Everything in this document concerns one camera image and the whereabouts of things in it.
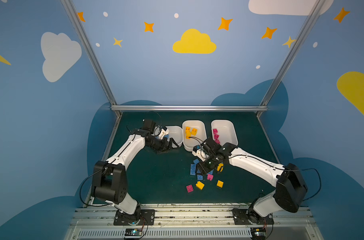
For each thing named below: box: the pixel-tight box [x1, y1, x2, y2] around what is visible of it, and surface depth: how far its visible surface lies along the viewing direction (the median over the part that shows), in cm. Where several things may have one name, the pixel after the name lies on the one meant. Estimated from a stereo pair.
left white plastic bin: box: [166, 125, 183, 146], surface depth 107 cm
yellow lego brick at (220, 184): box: [216, 180, 224, 188], surface depth 87 cm
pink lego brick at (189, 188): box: [186, 184, 194, 193], surface depth 84 cm
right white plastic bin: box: [211, 119, 239, 146], surface depth 110 cm
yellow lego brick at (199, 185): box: [195, 181, 205, 190], surface depth 86 cm
